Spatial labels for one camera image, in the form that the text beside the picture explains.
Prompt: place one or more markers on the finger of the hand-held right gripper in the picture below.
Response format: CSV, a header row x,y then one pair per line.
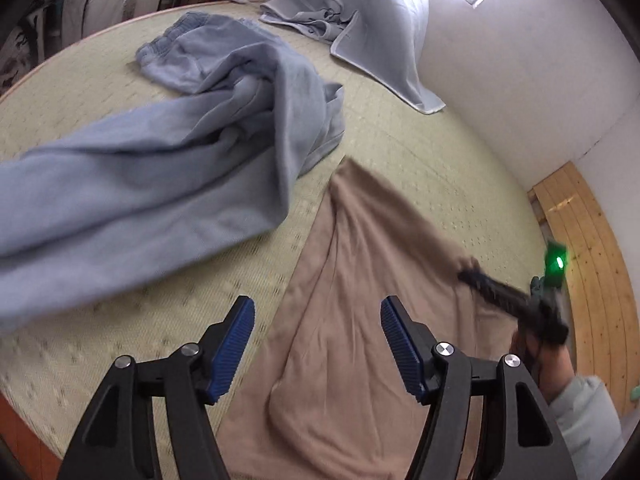
x,y
490,290

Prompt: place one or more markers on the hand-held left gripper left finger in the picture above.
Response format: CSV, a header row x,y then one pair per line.
x,y
230,350

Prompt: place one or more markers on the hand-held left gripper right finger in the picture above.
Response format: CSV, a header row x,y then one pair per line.
x,y
402,355

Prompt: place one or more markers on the brown T-shirt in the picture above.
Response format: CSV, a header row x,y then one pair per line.
x,y
360,270

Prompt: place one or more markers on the person's right hand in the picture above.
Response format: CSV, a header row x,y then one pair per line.
x,y
545,365

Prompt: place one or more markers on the wooden headboard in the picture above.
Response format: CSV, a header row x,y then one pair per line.
x,y
595,260

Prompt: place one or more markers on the light blue jeans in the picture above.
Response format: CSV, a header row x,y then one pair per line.
x,y
175,170

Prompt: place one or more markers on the light blue blanket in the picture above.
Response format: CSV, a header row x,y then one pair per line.
x,y
380,20

